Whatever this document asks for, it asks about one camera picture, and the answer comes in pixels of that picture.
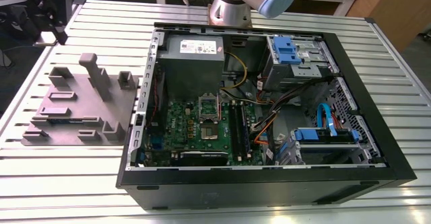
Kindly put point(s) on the metal disk bay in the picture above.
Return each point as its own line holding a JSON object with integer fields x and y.
{"x": 336, "y": 148}

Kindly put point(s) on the black RAM slot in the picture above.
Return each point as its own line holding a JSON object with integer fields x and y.
{"x": 244, "y": 133}
{"x": 234, "y": 133}
{"x": 238, "y": 133}

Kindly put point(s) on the CPU socket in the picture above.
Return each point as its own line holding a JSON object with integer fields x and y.
{"x": 211, "y": 132}

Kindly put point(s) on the hard disk in blue carrier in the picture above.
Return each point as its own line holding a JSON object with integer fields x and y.
{"x": 307, "y": 134}

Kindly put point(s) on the black PC case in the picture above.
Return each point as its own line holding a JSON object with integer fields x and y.
{"x": 235, "y": 191}

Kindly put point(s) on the grey parts rack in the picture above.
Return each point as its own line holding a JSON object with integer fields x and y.
{"x": 84, "y": 103}

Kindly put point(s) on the blue plastic drive latch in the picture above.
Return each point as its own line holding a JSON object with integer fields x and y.
{"x": 290, "y": 58}
{"x": 284, "y": 43}

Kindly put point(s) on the black graphics card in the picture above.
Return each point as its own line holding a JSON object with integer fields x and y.
{"x": 202, "y": 157}

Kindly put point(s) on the grey power supply unit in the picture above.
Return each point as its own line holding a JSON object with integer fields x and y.
{"x": 191, "y": 70}

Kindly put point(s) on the wooden cabinet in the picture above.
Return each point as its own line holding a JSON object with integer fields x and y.
{"x": 400, "y": 12}

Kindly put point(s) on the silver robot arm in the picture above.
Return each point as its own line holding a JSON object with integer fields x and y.
{"x": 228, "y": 12}

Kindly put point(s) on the green RAM stick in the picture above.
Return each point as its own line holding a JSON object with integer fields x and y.
{"x": 65, "y": 120}

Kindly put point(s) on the green motherboard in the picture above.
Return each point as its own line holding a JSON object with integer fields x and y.
{"x": 182, "y": 133}

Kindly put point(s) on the metal drive cage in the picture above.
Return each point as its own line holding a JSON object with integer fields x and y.
{"x": 303, "y": 72}

